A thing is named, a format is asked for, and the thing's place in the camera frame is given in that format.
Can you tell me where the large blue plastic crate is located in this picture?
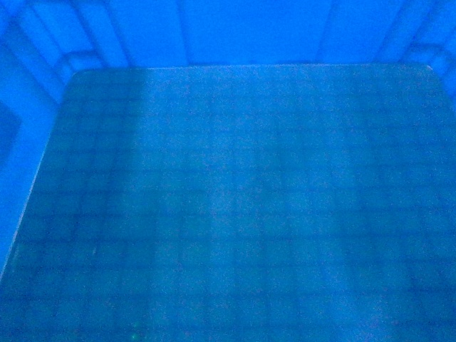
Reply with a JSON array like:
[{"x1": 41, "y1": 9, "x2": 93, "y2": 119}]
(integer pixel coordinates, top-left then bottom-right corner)
[{"x1": 1, "y1": 1, "x2": 455, "y2": 341}]

